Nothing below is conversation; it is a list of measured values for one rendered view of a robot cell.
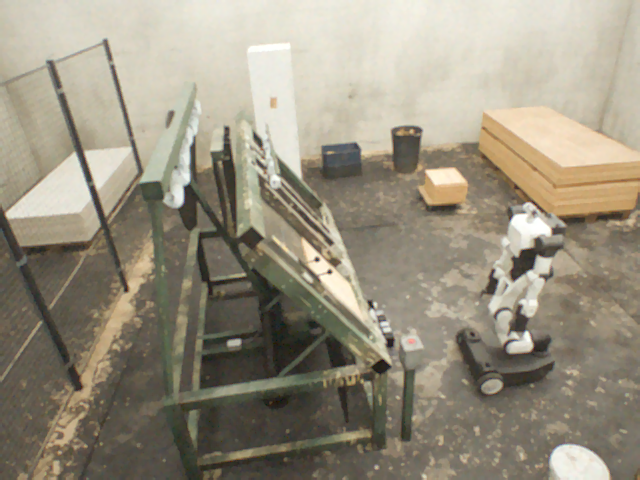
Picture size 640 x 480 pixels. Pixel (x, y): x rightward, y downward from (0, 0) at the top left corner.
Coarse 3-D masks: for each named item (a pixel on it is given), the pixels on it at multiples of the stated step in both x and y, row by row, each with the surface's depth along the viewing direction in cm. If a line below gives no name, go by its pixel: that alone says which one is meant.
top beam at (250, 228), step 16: (240, 112) 407; (240, 128) 367; (240, 144) 334; (240, 160) 306; (240, 176) 283; (256, 176) 289; (240, 192) 263; (256, 192) 265; (240, 208) 246; (256, 208) 244; (240, 224) 230; (256, 224) 226; (240, 240) 223; (256, 240) 224
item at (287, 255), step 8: (272, 240) 255; (280, 248) 258; (288, 256) 261; (296, 264) 265; (320, 288) 276; (328, 288) 281; (336, 296) 284; (336, 304) 284; (344, 304) 287; (344, 312) 288; (352, 312) 290; (352, 320) 292; (360, 320) 294; (360, 328) 296; (368, 328) 298
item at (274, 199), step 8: (256, 168) 300; (264, 176) 303; (264, 184) 306; (264, 192) 309; (272, 192) 310; (272, 200) 313; (280, 200) 314; (280, 208) 317; (288, 208) 318; (288, 216) 321; (296, 216) 322; (296, 224) 325; (304, 224) 326; (304, 232) 329; (312, 232) 330; (312, 240) 333; (320, 240) 334; (320, 248) 338; (328, 248) 339; (336, 256) 344; (336, 264) 347; (344, 264) 348; (344, 272) 351
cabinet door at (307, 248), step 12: (300, 240) 317; (312, 252) 316; (312, 264) 295; (324, 264) 322; (324, 276) 301; (336, 276) 327; (336, 288) 306; (348, 288) 333; (348, 300) 311; (360, 312) 315
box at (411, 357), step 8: (408, 336) 287; (416, 336) 287; (400, 344) 286; (416, 344) 280; (400, 352) 289; (408, 352) 278; (416, 352) 279; (400, 360) 290; (408, 360) 281; (416, 360) 283; (408, 368) 285; (416, 368) 286
